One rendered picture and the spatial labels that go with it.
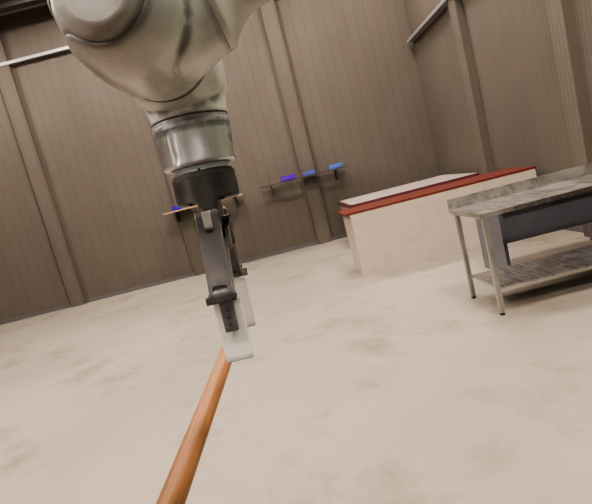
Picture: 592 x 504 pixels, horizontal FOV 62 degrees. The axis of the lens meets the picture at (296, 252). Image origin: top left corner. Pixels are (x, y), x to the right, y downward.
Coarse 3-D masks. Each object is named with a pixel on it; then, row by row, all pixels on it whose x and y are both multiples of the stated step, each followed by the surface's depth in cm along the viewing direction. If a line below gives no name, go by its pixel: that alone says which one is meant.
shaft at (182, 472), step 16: (224, 352) 98; (224, 368) 90; (208, 384) 82; (224, 384) 86; (208, 400) 76; (208, 416) 71; (192, 432) 66; (208, 432) 69; (192, 448) 62; (176, 464) 58; (192, 464) 59; (176, 480) 55; (192, 480) 58; (160, 496) 53; (176, 496) 53
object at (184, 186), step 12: (216, 168) 55; (228, 168) 57; (180, 180) 55; (192, 180) 55; (204, 180) 55; (216, 180) 55; (228, 180) 56; (180, 192) 56; (192, 192) 55; (204, 192) 55; (216, 192) 55; (228, 192) 56; (180, 204) 57; (192, 204) 56; (204, 204) 55; (216, 204) 56
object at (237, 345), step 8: (216, 304) 53; (240, 304) 53; (216, 312) 53; (240, 312) 53; (240, 320) 53; (224, 328) 53; (240, 328) 53; (224, 336) 53; (232, 336) 53; (240, 336) 53; (248, 336) 54; (224, 344) 53; (232, 344) 54; (240, 344) 54; (248, 344) 54; (232, 352) 54; (240, 352) 54; (248, 352) 54; (232, 360) 54
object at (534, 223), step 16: (528, 208) 502; (544, 208) 503; (560, 208) 503; (576, 208) 504; (480, 224) 550; (496, 224) 508; (512, 224) 504; (528, 224) 505; (544, 224) 505; (560, 224) 506; (576, 224) 506; (480, 240) 562; (496, 240) 518; (512, 240) 506; (496, 256) 528
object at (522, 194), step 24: (576, 168) 461; (480, 192) 461; (504, 192) 462; (528, 192) 446; (552, 192) 410; (576, 192) 393; (456, 216) 458; (480, 216) 393; (528, 264) 453; (552, 264) 435; (576, 264) 418; (504, 288) 408; (504, 312) 408
